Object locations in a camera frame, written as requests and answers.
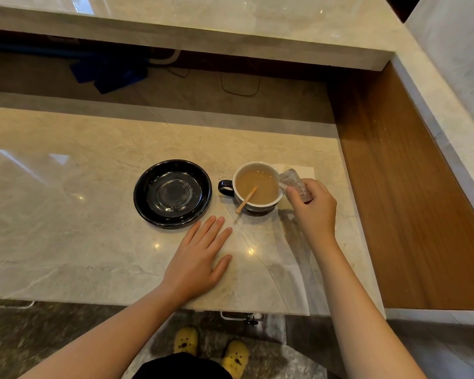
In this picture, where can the metal table bracket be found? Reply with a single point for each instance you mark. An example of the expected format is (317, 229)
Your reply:
(241, 316)
(8, 304)

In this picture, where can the black shorts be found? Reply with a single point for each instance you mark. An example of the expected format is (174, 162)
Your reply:
(181, 369)

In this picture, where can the yellow clog shoe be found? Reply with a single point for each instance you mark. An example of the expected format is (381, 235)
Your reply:
(235, 357)
(186, 340)

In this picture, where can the person's right hand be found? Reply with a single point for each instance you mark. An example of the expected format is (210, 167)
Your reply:
(318, 217)

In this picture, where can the black and white coffee cup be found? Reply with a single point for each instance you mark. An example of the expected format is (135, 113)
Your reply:
(256, 209)

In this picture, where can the brown wooden side panel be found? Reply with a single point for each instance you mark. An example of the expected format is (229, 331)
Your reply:
(399, 193)

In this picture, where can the person's right forearm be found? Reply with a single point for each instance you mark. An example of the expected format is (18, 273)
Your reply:
(359, 315)

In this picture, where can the person's left hand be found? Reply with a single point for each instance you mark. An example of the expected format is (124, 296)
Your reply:
(191, 268)

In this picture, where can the clear plastic creamer packet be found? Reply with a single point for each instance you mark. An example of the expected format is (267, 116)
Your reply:
(290, 179)

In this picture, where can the white pipe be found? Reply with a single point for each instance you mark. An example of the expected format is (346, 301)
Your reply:
(170, 59)

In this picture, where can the wooden stir stick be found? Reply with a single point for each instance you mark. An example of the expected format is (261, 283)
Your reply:
(245, 201)

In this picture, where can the person's left little finger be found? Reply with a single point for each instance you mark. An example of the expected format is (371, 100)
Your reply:
(190, 234)

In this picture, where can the person's left thumb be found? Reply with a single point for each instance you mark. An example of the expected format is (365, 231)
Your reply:
(222, 266)

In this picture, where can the light brown milky coffee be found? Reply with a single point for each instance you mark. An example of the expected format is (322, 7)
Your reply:
(256, 181)

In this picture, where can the white paper napkin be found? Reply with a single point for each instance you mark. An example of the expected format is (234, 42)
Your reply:
(300, 170)

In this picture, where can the person's left middle finger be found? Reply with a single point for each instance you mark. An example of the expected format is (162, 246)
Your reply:
(211, 232)

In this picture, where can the person's right thumb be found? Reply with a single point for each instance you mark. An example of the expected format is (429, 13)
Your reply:
(294, 201)

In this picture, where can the beige marble raised counter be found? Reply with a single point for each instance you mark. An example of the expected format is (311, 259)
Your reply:
(221, 23)

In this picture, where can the blue plastic object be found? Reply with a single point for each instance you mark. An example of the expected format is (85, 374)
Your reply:
(110, 74)

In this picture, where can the person's left forearm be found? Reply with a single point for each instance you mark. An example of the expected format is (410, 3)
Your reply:
(114, 339)

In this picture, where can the black glossy saucer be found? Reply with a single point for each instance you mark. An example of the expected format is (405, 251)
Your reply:
(142, 193)

